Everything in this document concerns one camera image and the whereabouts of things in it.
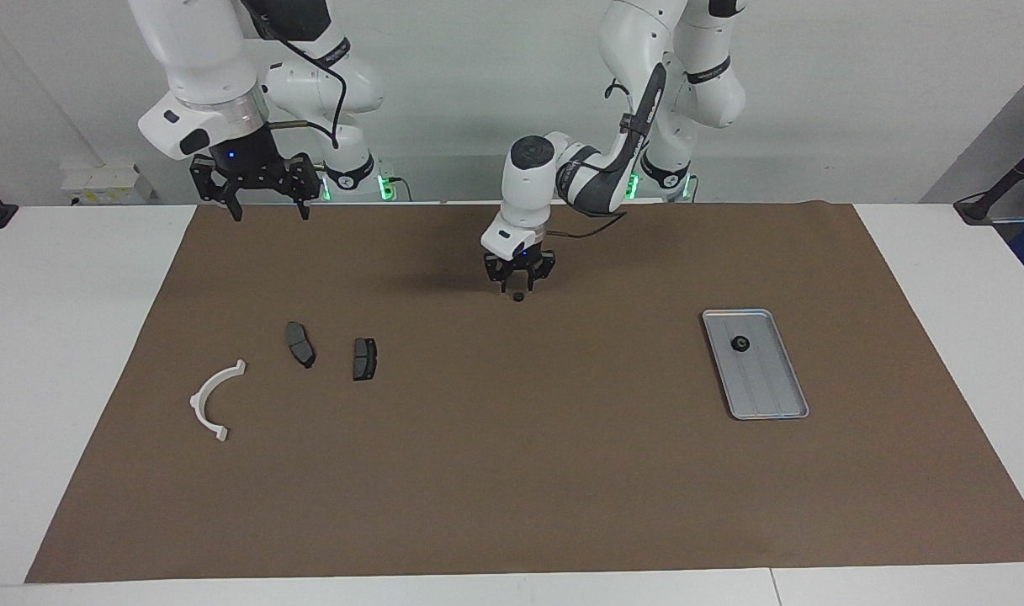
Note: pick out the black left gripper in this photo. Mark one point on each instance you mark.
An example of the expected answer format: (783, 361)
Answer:
(520, 259)

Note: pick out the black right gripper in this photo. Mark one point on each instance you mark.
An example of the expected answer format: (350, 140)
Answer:
(251, 168)

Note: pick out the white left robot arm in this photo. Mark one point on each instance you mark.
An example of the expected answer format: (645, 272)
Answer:
(528, 181)

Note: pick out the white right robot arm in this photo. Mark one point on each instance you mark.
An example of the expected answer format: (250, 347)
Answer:
(192, 50)

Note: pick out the silver metal tray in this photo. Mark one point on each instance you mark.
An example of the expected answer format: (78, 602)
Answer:
(768, 379)

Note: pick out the curved dark brake pad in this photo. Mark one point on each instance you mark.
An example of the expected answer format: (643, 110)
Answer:
(299, 343)

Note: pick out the rectangular dark brake pad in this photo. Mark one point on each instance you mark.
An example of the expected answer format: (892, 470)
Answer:
(365, 359)

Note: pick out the brown table mat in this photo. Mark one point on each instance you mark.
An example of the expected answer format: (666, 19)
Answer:
(520, 463)

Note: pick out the black slanted stand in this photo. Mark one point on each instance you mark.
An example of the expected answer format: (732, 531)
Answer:
(978, 206)

